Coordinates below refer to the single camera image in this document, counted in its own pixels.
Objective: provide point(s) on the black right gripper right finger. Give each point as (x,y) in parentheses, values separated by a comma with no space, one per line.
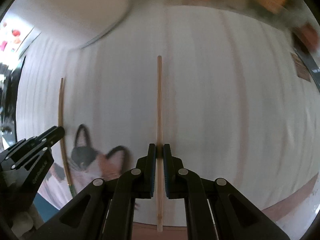
(215,209)

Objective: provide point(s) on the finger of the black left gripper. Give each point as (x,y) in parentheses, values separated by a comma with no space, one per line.
(48,138)

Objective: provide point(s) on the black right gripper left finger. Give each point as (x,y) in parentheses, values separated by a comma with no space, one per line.
(104,209)

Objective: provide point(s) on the plain wooden chopstick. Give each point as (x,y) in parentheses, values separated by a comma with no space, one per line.
(159,144)

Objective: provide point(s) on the cat print cloth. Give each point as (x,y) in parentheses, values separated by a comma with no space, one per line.
(85,164)

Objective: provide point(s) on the striped beige table mat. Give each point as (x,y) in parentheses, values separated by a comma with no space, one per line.
(232,103)

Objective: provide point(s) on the fruit sticker sheet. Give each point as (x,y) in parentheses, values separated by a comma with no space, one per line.
(10,38)

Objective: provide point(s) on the white ceramic utensil holder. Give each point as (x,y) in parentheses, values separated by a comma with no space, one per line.
(74,23)

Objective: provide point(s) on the brown paper label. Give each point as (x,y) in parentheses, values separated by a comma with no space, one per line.
(301,69)

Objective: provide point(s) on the black knife blade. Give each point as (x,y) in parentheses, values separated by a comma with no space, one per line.
(305,56)

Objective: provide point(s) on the red round object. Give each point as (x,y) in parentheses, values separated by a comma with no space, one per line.
(309,37)

